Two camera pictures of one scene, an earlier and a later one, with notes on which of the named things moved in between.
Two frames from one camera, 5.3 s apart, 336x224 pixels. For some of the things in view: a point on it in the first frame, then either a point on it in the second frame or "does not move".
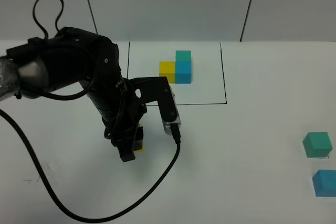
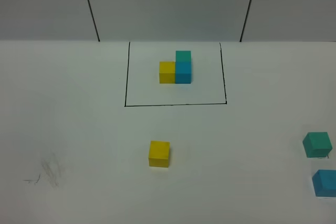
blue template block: (183, 74) does not move
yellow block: (143, 149) to (159, 153)
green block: (317, 144) does not move
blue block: (324, 183) does not move
